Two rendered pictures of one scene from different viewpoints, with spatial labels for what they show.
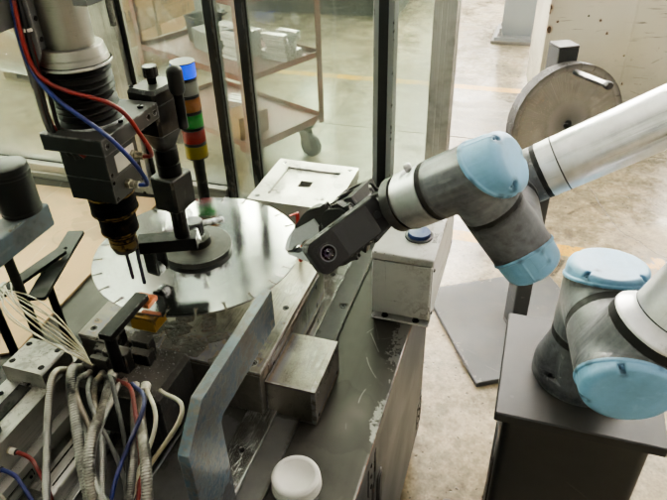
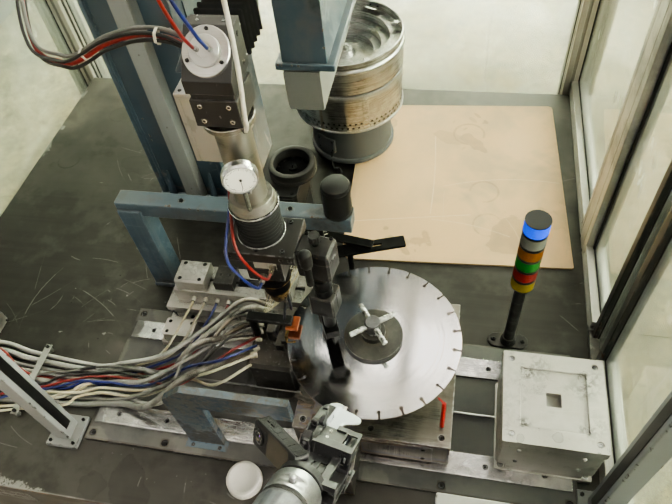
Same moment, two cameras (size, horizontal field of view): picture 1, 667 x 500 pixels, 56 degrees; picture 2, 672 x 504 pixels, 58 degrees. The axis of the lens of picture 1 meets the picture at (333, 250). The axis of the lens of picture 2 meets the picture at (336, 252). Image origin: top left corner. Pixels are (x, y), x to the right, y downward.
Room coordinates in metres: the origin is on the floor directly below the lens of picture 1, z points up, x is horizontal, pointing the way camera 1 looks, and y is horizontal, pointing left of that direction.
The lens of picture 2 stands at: (0.77, -0.37, 1.96)
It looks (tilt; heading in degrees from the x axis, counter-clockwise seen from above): 51 degrees down; 88
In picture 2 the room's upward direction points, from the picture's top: 8 degrees counter-clockwise
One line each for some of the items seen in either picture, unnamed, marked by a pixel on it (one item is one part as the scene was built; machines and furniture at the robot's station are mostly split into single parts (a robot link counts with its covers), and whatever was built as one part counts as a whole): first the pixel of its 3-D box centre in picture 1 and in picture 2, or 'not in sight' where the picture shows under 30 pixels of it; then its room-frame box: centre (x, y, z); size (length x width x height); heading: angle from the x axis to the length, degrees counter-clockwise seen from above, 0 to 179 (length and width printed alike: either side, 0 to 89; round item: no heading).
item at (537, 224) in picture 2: (183, 68); (537, 225); (1.14, 0.26, 1.14); 0.05 x 0.04 x 0.03; 71
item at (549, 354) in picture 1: (585, 350); not in sight; (0.73, -0.40, 0.80); 0.15 x 0.15 x 0.10
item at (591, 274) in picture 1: (601, 297); not in sight; (0.72, -0.40, 0.91); 0.13 x 0.12 x 0.14; 169
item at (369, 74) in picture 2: not in sight; (348, 89); (0.91, 1.01, 0.93); 0.31 x 0.31 x 0.36
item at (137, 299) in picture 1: (131, 328); (275, 326); (0.65, 0.28, 0.95); 0.10 x 0.03 x 0.07; 161
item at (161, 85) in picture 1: (164, 141); (320, 274); (0.76, 0.22, 1.17); 0.06 x 0.05 x 0.20; 152
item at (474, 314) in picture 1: (535, 203); not in sight; (1.68, -0.64, 0.50); 0.50 x 0.50 x 1.00; 11
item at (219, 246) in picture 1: (197, 242); (373, 333); (0.83, 0.22, 0.96); 0.11 x 0.11 x 0.03
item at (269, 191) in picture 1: (307, 214); (546, 416); (1.13, 0.05, 0.82); 0.18 x 0.18 x 0.15; 71
